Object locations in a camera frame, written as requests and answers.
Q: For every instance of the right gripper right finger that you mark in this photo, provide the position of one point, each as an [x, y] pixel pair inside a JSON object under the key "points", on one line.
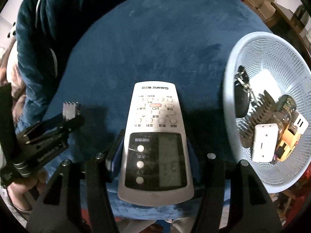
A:
{"points": [[251, 208]]}

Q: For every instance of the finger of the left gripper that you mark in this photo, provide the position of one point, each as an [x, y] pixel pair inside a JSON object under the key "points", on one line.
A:
{"points": [[41, 127], [71, 125]]}

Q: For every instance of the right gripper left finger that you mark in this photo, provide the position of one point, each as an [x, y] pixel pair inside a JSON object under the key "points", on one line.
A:
{"points": [[76, 197]]}

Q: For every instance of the pack of aa batteries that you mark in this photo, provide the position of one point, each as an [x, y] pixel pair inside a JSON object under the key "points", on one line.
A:
{"points": [[71, 110]]}

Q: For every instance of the white wall plug adapter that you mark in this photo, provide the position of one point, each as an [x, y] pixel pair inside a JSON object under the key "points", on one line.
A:
{"points": [[264, 142]]}

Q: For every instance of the white air conditioner remote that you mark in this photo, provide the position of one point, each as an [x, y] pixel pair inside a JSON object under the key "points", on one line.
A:
{"points": [[155, 168]]}

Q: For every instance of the white usb charger block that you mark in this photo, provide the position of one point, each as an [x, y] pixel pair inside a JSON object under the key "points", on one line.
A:
{"points": [[300, 122]]}

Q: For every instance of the black car key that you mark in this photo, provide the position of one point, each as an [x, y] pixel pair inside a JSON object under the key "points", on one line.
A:
{"points": [[242, 92]]}

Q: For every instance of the person's hand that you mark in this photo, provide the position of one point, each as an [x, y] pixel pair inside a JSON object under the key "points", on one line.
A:
{"points": [[17, 189]]}

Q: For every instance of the orange tape measure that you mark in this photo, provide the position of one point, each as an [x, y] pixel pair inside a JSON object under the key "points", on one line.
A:
{"points": [[287, 144]]}

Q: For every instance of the dark wooden comb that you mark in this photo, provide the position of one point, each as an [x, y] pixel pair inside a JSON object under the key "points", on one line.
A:
{"points": [[261, 113]]}

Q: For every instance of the light blue plastic basket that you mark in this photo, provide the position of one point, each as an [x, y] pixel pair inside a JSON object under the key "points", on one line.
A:
{"points": [[258, 51]]}

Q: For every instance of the dark printed tin can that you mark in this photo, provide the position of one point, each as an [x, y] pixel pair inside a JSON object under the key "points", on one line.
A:
{"points": [[286, 107]]}

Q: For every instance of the blue velvet back cushion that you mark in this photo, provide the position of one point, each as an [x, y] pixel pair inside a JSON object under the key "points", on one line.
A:
{"points": [[46, 32]]}

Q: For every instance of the blue velvet seat cushion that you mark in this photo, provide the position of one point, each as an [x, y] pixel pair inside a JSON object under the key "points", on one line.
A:
{"points": [[185, 42]]}

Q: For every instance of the dark wooden side table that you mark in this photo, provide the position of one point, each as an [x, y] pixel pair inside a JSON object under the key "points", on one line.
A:
{"points": [[286, 24]]}

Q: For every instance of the black electric kettle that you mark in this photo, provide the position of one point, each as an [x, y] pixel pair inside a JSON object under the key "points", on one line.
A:
{"points": [[302, 14]]}

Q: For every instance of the stacked cardboard boxes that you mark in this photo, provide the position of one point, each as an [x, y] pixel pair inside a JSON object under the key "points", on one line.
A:
{"points": [[263, 8]]}

